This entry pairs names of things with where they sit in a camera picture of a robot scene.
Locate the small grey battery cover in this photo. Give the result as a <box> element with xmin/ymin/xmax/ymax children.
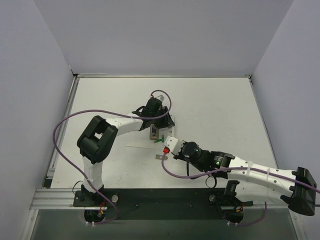
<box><xmin>155</xmin><ymin>154</ymin><xmax>163</xmax><ymax>160</ymax></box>

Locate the white remote control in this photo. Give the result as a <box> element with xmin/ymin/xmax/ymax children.
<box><xmin>167</xmin><ymin>115</ymin><xmax>176</xmax><ymax>137</ymax></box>

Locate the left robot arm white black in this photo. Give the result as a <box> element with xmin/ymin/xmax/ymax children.
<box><xmin>77</xmin><ymin>95</ymin><xmax>175</xmax><ymax>206</ymax></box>

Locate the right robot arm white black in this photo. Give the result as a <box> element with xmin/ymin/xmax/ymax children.
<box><xmin>165</xmin><ymin>138</ymin><xmax>317</xmax><ymax>216</ymax></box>

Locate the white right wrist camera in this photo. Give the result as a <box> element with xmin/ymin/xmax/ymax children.
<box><xmin>163</xmin><ymin>136</ymin><xmax>186</xmax><ymax>156</ymax></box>

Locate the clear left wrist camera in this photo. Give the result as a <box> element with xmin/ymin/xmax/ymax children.
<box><xmin>155</xmin><ymin>94</ymin><xmax>165</xmax><ymax>102</ymax></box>

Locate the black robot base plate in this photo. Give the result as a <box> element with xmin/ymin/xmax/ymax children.
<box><xmin>73</xmin><ymin>188</ymin><xmax>253</xmax><ymax>220</ymax></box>

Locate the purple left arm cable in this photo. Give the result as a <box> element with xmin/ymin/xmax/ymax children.
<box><xmin>53</xmin><ymin>89</ymin><xmax>173</xmax><ymax>225</ymax></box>

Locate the aluminium table frame rail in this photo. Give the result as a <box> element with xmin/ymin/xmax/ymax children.
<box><xmin>29</xmin><ymin>73</ymin><xmax>300</xmax><ymax>211</ymax></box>

